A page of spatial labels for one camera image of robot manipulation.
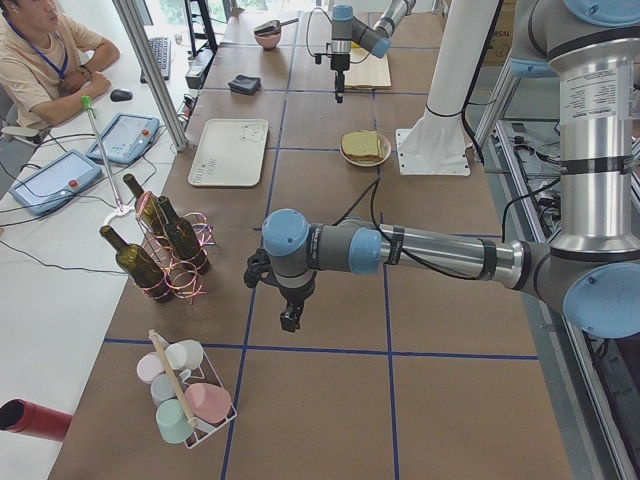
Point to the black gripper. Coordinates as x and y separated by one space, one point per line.
295 293
341 63

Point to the plain bread slice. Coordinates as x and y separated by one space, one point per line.
362 146

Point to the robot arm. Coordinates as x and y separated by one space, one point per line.
376 40
589 272

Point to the cream serving tray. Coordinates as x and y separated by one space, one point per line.
230 153

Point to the wooden cutting board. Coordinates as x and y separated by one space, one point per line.
367 72

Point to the pink bowl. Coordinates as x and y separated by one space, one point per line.
268 42

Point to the white plate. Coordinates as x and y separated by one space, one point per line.
386 150

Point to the metal scoop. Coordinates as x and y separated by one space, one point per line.
273 27

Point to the dark grey folded cloth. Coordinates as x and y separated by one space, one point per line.
244 84

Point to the white cup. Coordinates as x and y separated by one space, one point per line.
185 354

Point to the pink cup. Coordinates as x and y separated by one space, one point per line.
209 402

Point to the green wine bottle middle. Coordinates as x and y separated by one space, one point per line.
182 237

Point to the green wine bottle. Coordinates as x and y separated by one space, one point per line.
139 265
182 237
137 192

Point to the grey cup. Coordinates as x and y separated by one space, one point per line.
161 389

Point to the lilac cup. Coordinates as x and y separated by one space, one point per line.
149 367

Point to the green wine bottle front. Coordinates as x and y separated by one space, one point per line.
139 265

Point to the mint green cup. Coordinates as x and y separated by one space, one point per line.
172 422

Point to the green wine bottle back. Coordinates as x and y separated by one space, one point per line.
137 192

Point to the black keyboard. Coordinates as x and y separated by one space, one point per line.
161 50

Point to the teach pendant far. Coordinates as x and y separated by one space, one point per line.
127 136

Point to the teach pendant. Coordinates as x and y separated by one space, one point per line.
53 185
127 136

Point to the black computer mouse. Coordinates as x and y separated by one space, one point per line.
120 95

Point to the metal rod green tip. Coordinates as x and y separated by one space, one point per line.
121 210

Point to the teach pendant near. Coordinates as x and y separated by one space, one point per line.
53 185

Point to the red cylinder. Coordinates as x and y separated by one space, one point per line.
31 419

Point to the seated person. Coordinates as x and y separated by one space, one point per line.
50 63

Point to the white wire cup rack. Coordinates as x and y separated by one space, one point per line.
181 380

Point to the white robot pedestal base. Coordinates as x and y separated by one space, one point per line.
435 145

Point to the copper wire bottle rack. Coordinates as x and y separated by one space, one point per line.
181 276

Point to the aluminium frame post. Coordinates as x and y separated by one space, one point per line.
135 31

